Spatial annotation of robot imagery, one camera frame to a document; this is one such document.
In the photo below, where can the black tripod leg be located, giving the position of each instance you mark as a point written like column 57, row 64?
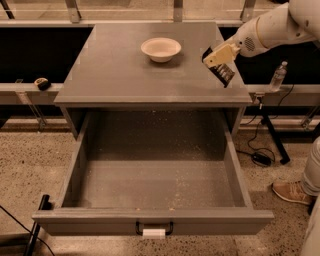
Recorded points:
column 282, row 151

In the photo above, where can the grey open top drawer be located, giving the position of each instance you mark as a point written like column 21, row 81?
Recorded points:
column 154, row 168

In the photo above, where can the black yellow tape measure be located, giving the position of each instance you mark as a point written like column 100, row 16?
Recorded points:
column 42, row 84

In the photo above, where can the grey cabinet counter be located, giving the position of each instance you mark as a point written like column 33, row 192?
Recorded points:
column 112, row 72

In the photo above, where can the black rxbar chocolate bar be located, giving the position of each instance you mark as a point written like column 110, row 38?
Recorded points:
column 223, row 73

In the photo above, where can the black white drawer handle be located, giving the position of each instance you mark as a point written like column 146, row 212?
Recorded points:
column 154, row 231

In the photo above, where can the clear plastic water bottle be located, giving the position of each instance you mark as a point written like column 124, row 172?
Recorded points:
column 278, row 77

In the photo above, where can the black power adapter with cable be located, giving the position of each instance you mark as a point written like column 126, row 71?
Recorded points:
column 260, row 156

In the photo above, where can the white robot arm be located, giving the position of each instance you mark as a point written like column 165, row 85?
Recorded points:
column 295, row 22

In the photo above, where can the white bowl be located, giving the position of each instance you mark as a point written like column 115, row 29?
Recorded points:
column 161, row 49

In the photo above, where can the black stand at left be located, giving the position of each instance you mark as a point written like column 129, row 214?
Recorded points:
column 44, row 205

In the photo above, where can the metal rail shelf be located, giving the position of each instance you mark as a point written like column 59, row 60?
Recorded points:
column 289, row 95

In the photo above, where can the light trouser leg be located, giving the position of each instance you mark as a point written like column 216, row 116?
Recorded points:
column 310, row 180

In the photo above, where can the tan sneaker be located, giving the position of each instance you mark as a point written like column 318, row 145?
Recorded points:
column 292, row 192

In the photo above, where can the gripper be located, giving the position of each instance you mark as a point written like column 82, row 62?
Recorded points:
column 246, row 40

